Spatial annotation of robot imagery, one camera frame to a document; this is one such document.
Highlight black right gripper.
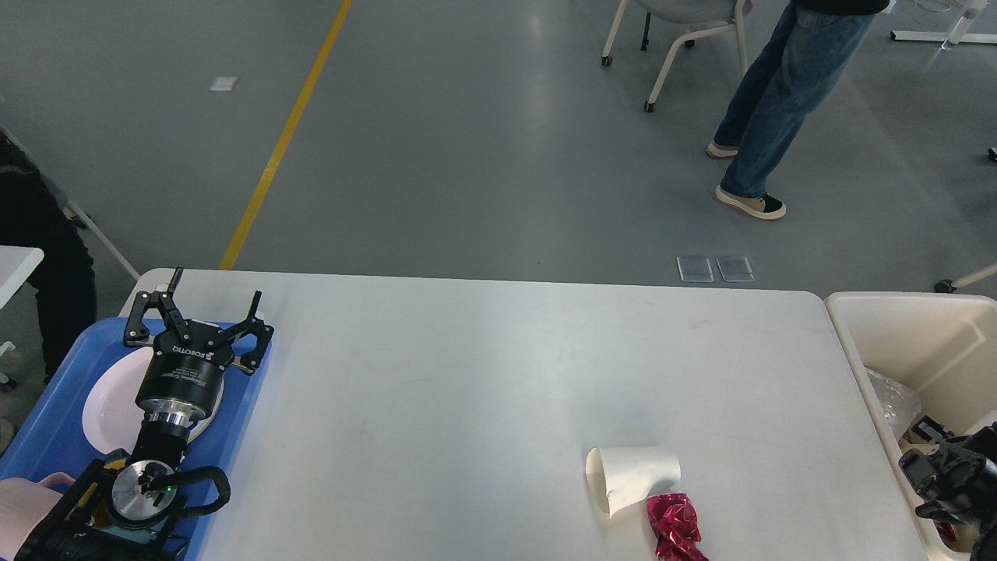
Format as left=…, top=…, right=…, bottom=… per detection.
left=900, top=415, right=996, bottom=524

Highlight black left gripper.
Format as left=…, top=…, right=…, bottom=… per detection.
left=122, top=267, right=273, bottom=429

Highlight silver foil bag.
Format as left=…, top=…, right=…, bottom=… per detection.
left=865, top=367, right=922, bottom=441

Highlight pink plate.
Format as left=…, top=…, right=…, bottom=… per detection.
left=82, top=347, right=225, bottom=456

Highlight red foil wrapper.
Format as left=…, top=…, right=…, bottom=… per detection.
left=645, top=492, right=708, bottom=560

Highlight white paper cup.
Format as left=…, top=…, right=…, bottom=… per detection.
left=964, top=411, right=997, bottom=436
left=584, top=445, right=682, bottom=518

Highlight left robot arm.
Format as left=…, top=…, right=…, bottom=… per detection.
left=2, top=269, right=274, bottom=560

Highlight red wrapper in bin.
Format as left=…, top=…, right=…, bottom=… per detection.
left=934, top=520, right=959, bottom=549

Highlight light green plate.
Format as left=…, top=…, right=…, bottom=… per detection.
left=97, top=405, right=219, bottom=457

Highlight beige plastic bin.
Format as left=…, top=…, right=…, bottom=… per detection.
left=826, top=292, right=996, bottom=514

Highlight chair caster right edge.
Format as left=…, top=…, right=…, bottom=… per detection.
left=933, top=263, right=997, bottom=294

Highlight white rolling stand left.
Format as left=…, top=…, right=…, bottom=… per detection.
left=64, top=201, right=140, bottom=281

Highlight white side table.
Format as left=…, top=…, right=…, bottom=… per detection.
left=0, top=245, right=45, bottom=308

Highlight person in dark clothes left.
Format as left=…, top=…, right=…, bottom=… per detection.
left=0, top=129, right=98, bottom=457

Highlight pink mug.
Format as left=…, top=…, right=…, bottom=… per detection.
left=1, top=472, right=76, bottom=560

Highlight person in blue jeans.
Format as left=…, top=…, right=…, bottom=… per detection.
left=705, top=1, right=888, bottom=221

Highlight white stand base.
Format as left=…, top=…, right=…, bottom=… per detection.
left=888, top=0, right=997, bottom=51

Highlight white office chair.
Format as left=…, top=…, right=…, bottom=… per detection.
left=634, top=1, right=755, bottom=113

